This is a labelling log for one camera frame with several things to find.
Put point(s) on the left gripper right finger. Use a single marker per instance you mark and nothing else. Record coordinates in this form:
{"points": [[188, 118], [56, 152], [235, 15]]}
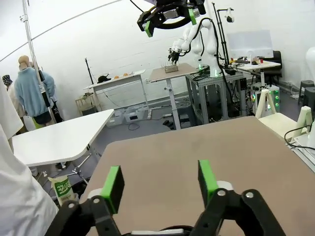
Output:
{"points": [[208, 186]]}

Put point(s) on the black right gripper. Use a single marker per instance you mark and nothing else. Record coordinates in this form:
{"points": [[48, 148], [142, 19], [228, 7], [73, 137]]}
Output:
{"points": [[169, 5]]}

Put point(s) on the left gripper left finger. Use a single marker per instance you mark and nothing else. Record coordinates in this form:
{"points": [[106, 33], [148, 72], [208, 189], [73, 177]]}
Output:
{"points": [[113, 191]]}

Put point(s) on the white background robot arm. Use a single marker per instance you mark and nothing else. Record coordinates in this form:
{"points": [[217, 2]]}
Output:
{"points": [[187, 41], [211, 49]]}

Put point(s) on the light stand base legs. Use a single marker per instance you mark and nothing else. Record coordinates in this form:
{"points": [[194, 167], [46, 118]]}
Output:
{"points": [[78, 169]]}

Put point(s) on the metal rack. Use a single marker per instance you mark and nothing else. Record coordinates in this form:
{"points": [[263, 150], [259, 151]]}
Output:
{"points": [[169, 68]]}

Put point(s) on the brown top desk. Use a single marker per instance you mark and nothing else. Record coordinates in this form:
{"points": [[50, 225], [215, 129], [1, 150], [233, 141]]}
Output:
{"points": [[187, 70]]}

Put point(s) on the white bag with green print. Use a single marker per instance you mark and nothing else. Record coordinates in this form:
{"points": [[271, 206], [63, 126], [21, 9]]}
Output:
{"points": [[61, 189]]}

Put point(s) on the black tripod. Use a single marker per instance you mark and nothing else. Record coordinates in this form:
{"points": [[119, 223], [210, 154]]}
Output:
{"points": [[220, 39]]}

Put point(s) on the clear plastic bin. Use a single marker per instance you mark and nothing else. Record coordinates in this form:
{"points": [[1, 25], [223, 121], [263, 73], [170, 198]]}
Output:
{"points": [[135, 115], [115, 118]]}

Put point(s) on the white folding table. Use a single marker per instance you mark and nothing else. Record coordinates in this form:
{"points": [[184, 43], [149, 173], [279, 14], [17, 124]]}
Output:
{"points": [[118, 79]]}

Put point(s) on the frosted panel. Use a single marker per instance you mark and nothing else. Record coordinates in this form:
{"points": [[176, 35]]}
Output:
{"points": [[248, 41]]}

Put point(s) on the black cap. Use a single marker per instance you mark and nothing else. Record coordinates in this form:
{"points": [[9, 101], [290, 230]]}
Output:
{"points": [[103, 79]]}

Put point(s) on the person in white t-shirt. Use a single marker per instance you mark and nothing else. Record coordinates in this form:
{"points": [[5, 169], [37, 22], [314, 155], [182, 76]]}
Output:
{"points": [[19, 196]]}

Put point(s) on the thin black stand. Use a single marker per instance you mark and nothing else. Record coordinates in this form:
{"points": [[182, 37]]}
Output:
{"points": [[89, 71]]}

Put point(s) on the white wooden bench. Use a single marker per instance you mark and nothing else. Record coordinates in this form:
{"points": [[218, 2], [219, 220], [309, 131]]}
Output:
{"points": [[278, 123]]}

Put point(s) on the computer with coloured lights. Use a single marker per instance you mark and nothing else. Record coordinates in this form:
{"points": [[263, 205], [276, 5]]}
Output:
{"points": [[254, 98]]}

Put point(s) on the white desk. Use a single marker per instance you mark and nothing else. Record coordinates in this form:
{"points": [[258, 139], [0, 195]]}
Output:
{"points": [[268, 64]]}

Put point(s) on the black chair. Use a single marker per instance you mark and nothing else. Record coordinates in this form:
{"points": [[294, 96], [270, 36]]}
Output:
{"points": [[277, 59]]}

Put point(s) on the mannequin with blue sweater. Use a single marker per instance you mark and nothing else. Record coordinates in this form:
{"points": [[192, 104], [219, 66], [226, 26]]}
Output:
{"points": [[32, 93]]}

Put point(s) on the grey plastic stool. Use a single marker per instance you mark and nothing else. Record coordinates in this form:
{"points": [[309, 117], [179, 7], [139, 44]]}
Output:
{"points": [[310, 98], [307, 84]]}

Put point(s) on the light stand pole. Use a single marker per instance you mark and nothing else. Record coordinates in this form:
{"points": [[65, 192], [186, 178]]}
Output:
{"points": [[31, 44]]}

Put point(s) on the mannequin with bucket hat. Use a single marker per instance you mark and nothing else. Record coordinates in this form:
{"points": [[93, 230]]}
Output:
{"points": [[7, 79]]}

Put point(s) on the white camera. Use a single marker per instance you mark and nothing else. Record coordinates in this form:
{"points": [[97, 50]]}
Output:
{"points": [[230, 18]]}

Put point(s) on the aluminium frame stand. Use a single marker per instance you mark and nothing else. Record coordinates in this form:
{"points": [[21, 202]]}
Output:
{"points": [[216, 82]]}

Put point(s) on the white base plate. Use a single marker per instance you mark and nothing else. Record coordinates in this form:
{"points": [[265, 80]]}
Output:
{"points": [[307, 142]]}

